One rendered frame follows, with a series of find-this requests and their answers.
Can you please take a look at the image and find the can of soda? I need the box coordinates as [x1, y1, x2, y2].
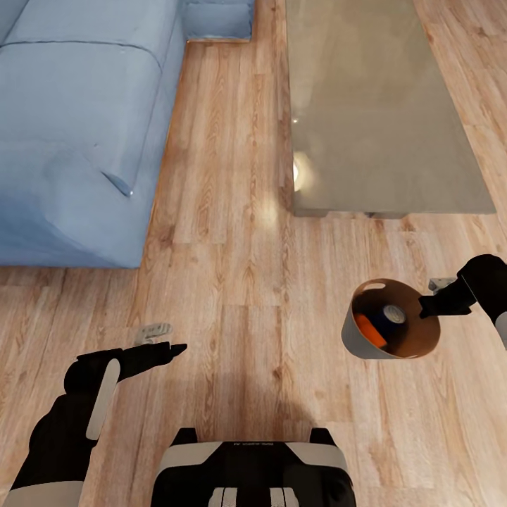
[370, 303, 406, 338]
[353, 313, 387, 351]

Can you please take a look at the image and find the trash can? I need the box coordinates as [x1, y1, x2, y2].
[341, 278, 441, 359]

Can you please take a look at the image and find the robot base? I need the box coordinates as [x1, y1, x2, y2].
[151, 428, 356, 507]

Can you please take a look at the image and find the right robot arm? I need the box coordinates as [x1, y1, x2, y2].
[418, 254, 507, 349]

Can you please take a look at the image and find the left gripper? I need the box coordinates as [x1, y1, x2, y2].
[130, 342, 187, 375]

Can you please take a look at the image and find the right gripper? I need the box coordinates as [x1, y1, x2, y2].
[418, 287, 471, 319]

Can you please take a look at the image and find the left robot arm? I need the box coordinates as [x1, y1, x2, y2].
[2, 323, 187, 507]

